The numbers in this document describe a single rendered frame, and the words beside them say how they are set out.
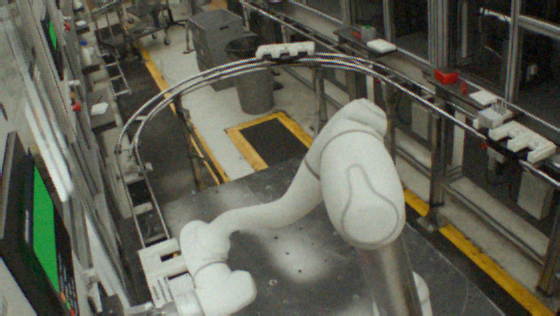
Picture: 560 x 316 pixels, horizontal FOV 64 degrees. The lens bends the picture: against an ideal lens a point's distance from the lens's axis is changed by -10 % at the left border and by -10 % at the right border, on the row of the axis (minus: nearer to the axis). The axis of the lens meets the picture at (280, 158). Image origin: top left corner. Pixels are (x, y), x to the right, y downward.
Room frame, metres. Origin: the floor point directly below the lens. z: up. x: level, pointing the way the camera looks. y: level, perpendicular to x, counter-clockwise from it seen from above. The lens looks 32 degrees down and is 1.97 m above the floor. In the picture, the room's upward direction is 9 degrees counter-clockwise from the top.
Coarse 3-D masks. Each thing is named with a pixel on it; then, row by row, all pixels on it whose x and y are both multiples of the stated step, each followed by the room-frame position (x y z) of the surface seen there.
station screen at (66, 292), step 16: (32, 160) 0.53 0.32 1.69; (32, 176) 0.49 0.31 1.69; (32, 192) 0.46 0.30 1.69; (48, 192) 0.54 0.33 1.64; (32, 208) 0.43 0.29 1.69; (32, 224) 0.40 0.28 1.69; (32, 240) 0.37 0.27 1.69; (64, 240) 0.50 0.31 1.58; (64, 256) 0.46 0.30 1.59; (64, 272) 0.42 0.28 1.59; (64, 288) 0.39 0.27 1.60; (64, 304) 0.36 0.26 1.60
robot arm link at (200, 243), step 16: (304, 160) 0.88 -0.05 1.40; (304, 176) 0.85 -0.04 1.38; (288, 192) 0.88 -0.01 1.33; (304, 192) 0.84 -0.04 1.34; (320, 192) 0.83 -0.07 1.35; (256, 208) 0.93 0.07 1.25; (272, 208) 0.89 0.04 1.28; (288, 208) 0.86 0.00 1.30; (304, 208) 0.84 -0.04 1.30; (192, 224) 1.07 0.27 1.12; (208, 224) 1.06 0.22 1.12; (224, 224) 0.99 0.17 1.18; (240, 224) 0.95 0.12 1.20; (256, 224) 0.91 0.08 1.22; (272, 224) 0.88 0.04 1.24; (288, 224) 0.87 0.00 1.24; (192, 240) 1.01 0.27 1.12; (208, 240) 0.99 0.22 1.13; (224, 240) 1.00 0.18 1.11; (192, 256) 0.98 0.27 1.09; (208, 256) 0.97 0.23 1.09; (224, 256) 0.99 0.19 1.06; (192, 272) 0.95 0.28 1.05
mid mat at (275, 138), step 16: (240, 128) 3.64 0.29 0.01; (256, 128) 3.59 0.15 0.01; (272, 128) 3.55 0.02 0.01; (288, 128) 3.51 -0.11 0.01; (240, 144) 3.38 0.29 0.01; (256, 144) 3.34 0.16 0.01; (272, 144) 3.30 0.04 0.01; (288, 144) 3.26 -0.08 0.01; (304, 144) 3.22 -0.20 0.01; (256, 160) 3.11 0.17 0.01; (272, 160) 3.07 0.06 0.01
